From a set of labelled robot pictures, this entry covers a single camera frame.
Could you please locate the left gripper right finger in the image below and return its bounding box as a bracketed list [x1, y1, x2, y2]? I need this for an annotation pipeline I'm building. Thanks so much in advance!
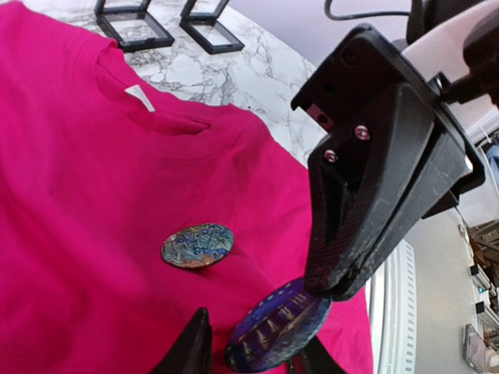
[290, 337, 345, 374]

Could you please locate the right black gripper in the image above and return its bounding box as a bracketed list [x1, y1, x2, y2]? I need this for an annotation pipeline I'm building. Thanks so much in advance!
[291, 24, 486, 301]

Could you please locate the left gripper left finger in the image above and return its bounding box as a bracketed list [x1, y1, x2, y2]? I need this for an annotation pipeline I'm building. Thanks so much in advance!
[154, 308, 213, 374]

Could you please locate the blue round brooch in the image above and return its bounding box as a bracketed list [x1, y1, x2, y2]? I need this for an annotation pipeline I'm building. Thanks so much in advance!
[225, 277, 333, 373]

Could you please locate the green round brooch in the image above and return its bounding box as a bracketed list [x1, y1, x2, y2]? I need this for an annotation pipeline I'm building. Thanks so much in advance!
[161, 224, 235, 270]

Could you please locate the red t-shirt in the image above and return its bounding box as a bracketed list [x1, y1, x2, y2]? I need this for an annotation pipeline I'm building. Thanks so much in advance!
[0, 9, 375, 374]

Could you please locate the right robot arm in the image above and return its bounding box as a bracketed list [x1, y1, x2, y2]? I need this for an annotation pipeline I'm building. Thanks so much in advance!
[291, 1, 498, 301]

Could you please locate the black brooch box right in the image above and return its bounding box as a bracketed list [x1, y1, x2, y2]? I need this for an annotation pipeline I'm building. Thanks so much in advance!
[179, 0, 245, 55]

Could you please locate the black brooch box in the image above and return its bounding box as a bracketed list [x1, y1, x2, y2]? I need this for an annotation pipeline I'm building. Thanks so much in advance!
[94, 0, 175, 53]
[179, 0, 245, 55]

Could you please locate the black brooch box left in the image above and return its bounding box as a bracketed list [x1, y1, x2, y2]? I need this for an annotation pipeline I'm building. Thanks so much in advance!
[94, 0, 175, 53]

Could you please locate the aluminium front rail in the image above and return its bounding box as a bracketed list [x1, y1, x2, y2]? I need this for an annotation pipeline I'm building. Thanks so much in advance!
[365, 240, 417, 374]

